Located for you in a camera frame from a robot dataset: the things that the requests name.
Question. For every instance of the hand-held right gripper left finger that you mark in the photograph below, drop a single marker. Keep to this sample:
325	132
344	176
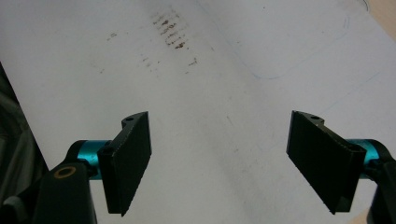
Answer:
127	161

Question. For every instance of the white table mat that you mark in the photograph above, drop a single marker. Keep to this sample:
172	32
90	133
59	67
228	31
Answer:
202	93

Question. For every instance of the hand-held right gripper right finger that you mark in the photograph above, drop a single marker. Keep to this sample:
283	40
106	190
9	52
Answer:
323	161

